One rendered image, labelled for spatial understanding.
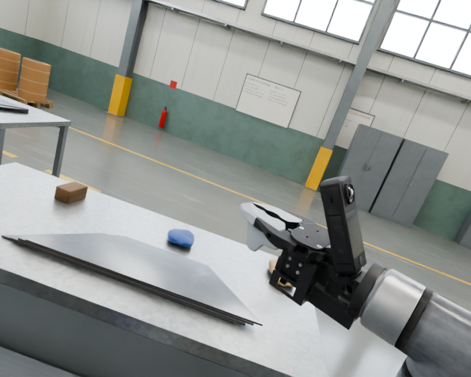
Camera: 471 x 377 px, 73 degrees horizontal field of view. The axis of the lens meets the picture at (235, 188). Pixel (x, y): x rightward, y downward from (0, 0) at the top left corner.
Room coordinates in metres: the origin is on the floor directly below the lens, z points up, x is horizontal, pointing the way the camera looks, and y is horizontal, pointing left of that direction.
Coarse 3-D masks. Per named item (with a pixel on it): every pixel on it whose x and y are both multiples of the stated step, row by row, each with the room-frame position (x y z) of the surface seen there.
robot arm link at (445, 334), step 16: (416, 304) 0.35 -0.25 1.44; (432, 304) 0.30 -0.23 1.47; (448, 304) 0.30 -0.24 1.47; (416, 320) 0.29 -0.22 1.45; (432, 320) 0.29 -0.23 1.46; (448, 320) 0.29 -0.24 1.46; (464, 320) 0.29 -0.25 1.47; (400, 336) 0.29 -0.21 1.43; (416, 336) 0.29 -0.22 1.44; (432, 336) 0.28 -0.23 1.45; (448, 336) 0.28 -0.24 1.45; (464, 336) 0.27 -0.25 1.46; (416, 352) 0.28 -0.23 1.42; (432, 352) 0.28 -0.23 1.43; (448, 352) 0.27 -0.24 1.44; (464, 352) 0.27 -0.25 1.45; (416, 368) 0.29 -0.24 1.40; (432, 368) 0.28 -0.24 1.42; (448, 368) 0.27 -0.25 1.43; (464, 368) 0.26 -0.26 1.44
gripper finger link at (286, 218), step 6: (258, 204) 0.45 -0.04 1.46; (264, 204) 0.46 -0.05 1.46; (264, 210) 0.45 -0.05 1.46; (270, 210) 0.44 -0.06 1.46; (276, 210) 0.45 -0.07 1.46; (282, 210) 0.46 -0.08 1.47; (276, 216) 0.44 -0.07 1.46; (282, 216) 0.43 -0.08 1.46; (288, 216) 0.44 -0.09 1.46; (294, 216) 0.45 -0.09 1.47; (288, 222) 0.42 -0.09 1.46; (294, 222) 0.43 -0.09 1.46; (300, 222) 0.43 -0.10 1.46; (288, 228) 0.43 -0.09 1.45; (294, 228) 0.43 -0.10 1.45
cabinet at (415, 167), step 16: (400, 144) 7.97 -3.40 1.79; (416, 144) 7.73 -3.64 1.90; (400, 160) 7.76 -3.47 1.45; (416, 160) 7.71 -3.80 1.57; (432, 160) 7.66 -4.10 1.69; (400, 176) 7.74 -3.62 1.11; (416, 176) 7.69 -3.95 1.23; (432, 176) 7.64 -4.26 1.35; (384, 192) 7.76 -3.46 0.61; (400, 192) 7.71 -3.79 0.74; (416, 192) 7.66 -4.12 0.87; (384, 208) 7.74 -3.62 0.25; (400, 208) 7.69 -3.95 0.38; (416, 208) 7.64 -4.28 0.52; (400, 224) 7.67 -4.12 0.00
